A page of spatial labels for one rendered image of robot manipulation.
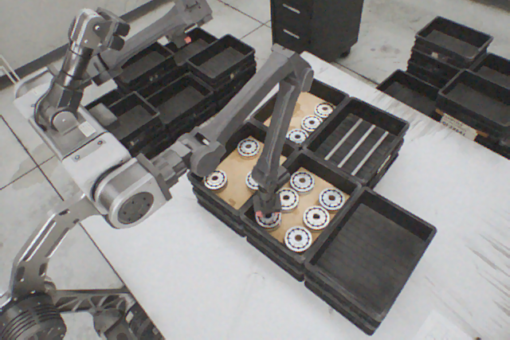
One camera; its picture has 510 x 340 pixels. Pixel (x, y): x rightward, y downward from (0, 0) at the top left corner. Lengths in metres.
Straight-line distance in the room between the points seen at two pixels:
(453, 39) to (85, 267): 2.87
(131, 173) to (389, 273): 0.98
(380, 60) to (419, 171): 1.83
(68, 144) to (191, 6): 0.52
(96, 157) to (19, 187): 2.34
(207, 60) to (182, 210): 1.35
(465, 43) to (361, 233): 1.89
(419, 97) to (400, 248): 1.55
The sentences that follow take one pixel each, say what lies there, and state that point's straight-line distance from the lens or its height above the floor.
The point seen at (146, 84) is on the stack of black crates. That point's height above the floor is 0.49.
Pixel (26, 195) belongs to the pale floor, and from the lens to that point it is 3.19.
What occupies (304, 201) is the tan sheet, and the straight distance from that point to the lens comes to 1.58.
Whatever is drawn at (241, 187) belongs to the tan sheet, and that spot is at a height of 0.83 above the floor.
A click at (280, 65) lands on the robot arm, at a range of 1.03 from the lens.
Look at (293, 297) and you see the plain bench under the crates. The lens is 1.56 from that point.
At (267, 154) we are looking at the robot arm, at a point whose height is 1.24.
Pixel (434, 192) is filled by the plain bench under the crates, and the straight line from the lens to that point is 1.87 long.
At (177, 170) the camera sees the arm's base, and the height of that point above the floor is 1.46.
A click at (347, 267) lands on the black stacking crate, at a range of 1.48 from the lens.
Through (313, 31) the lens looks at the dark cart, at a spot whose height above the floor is 0.55.
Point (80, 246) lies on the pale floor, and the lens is 2.75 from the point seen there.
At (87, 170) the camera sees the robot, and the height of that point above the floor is 1.53.
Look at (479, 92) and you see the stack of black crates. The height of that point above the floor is 0.49.
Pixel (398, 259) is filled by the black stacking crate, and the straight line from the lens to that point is 1.53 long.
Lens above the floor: 2.19
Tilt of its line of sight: 51 degrees down
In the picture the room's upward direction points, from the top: 7 degrees counter-clockwise
